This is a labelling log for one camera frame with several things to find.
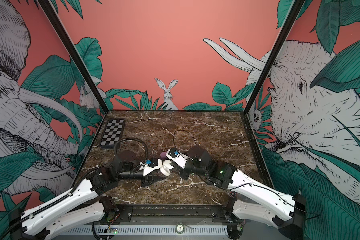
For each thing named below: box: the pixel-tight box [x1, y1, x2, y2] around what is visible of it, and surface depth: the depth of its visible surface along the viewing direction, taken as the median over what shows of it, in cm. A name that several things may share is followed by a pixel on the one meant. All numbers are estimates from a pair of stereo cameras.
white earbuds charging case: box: [160, 159, 174, 176], surface depth 67 cm
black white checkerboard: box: [100, 118, 125, 149], surface depth 104 cm
